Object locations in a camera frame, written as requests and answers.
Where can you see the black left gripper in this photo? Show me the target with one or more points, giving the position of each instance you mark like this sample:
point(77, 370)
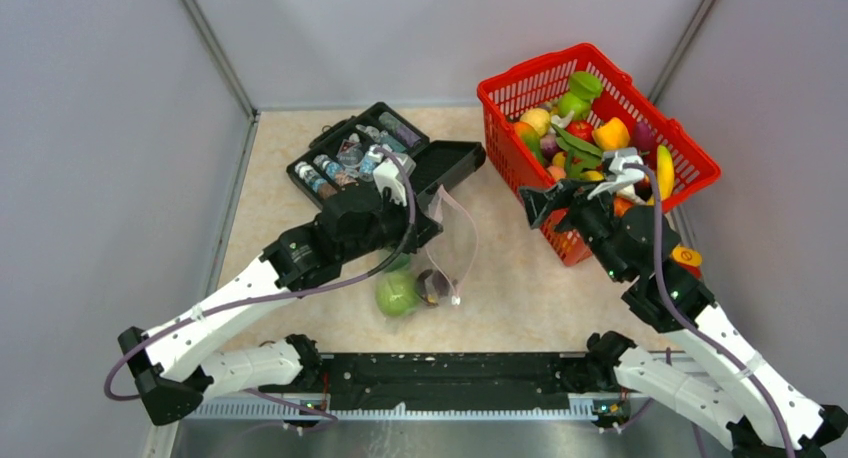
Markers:
point(424, 227)

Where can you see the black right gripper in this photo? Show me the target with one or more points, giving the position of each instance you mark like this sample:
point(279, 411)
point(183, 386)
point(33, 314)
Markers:
point(537, 201)

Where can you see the green cabbage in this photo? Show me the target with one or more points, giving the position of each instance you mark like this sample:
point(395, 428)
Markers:
point(396, 295)

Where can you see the clear zip top bag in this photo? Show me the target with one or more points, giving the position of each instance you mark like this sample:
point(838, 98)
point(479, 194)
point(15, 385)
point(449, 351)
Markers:
point(453, 252)

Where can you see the yellow bell pepper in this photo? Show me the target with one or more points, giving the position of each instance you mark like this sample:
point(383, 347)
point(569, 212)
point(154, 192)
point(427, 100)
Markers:
point(612, 135)

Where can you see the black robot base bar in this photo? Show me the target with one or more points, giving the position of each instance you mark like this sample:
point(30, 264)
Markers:
point(457, 381)

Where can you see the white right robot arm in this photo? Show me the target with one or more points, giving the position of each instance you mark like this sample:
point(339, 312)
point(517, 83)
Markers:
point(745, 404)

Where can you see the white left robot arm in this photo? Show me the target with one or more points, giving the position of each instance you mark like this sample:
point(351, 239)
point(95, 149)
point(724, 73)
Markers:
point(177, 365)

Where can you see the black poker chip case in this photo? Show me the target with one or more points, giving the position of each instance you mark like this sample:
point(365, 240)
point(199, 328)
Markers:
point(350, 151)

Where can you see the orange mango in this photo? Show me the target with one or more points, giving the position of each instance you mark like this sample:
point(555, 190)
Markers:
point(531, 139)

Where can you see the yellow lemon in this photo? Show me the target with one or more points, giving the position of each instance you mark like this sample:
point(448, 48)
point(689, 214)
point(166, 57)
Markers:
point(538, 118)

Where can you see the red plastic basket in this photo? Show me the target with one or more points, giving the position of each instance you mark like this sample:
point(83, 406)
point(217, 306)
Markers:
point(540, 83)

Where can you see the light green pepper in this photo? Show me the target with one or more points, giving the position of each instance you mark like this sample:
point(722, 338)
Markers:
point(583, 89)

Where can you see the yellow banana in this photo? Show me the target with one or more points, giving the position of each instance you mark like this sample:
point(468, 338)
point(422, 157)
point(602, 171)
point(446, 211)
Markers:
point(664, 172)

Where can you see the red yellow emergency button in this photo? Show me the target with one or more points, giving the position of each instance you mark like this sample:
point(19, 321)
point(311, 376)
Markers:
point(689, 259)

